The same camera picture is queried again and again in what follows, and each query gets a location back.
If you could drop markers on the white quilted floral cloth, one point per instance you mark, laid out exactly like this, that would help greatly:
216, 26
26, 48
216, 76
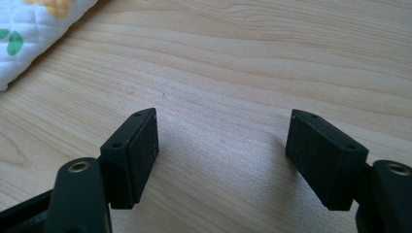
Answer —
29, 32

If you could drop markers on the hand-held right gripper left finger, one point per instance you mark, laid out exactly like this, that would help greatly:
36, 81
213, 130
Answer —
131, 161

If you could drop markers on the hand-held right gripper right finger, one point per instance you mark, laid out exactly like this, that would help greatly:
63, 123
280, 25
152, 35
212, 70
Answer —
324, 161

